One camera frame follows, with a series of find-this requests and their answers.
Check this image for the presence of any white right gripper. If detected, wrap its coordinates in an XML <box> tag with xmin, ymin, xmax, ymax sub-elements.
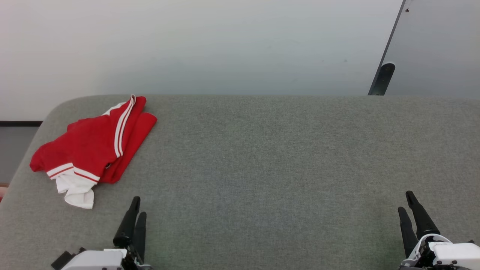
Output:
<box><xmin>398</xmin><ymin>191</ymin><xmax>480</xmax><ymax>270</ymax></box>

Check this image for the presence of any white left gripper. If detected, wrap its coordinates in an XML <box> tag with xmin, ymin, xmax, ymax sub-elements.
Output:
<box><xmin>60</xmin><ymin>196</ymin><xmax>153</xmax><ymax>270</ymax></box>

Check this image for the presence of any red and white garment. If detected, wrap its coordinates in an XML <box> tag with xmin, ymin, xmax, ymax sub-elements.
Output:
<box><xmin>30</xmin><ymin>94</ymin><xmax>158</xmax><ymax>209</ymax></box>

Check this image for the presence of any light grey door panel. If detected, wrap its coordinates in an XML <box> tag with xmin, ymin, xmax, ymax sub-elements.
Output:
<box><xmin>384</xmin><ymin>0</ymin><xmax>480</xmax><ymax>99</ymax></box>

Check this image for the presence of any grey metal post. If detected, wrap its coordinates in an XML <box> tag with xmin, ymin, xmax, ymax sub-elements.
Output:
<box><xmin>367</xmin><ymin>0</ymin><xmax>408</xmax><ymax>96</ymax></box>

